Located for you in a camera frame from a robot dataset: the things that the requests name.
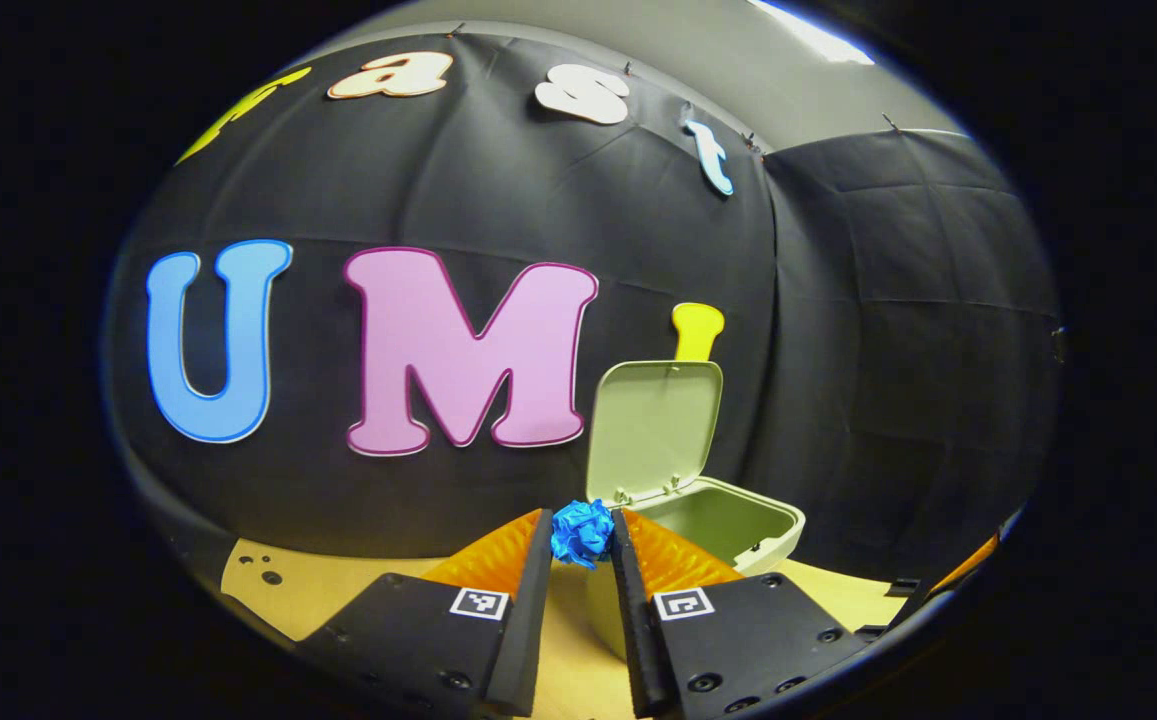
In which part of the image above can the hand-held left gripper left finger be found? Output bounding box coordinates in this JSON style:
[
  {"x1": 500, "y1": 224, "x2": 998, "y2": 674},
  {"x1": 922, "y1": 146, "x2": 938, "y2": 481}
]
[{"x1": 293, "y1": 508, "x2": 554, "y2": 719}]

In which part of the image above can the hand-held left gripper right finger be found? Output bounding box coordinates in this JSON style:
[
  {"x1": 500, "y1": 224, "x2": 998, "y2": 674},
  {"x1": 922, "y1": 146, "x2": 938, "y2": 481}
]
[{"x1": 610, "y1": 508, "x2": 874, "y2": 719}]

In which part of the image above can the blue paper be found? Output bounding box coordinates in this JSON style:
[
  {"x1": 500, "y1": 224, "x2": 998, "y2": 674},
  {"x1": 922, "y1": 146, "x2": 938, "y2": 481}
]
[{"x1": 550, "y1": 499, "x2": 617, "y2": 571}]

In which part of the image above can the green desktop garbage bin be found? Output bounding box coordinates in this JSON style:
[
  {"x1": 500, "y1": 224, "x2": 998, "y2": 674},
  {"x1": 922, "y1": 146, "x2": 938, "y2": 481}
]
[{"x1": 583, "y1": 360, "x2": 807, "y2": 661}]

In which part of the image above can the green garbage bin lid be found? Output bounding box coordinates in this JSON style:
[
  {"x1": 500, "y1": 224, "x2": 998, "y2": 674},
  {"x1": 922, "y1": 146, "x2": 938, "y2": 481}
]
[{"x1": 585, "y1": 360, "x2": 724, "y2": 506}]

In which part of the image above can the wooden desktop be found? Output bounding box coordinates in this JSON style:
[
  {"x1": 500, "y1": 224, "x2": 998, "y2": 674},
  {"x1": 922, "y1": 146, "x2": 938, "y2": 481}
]
[{"x1": 221, "y1": 538, "x2": 909, "y2": 720}]

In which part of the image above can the black backdrop cloth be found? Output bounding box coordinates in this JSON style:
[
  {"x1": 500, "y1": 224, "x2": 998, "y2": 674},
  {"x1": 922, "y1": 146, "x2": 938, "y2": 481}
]
[{"x1": 103, "y1": 30, "x2": 1064, "y2": 581}]

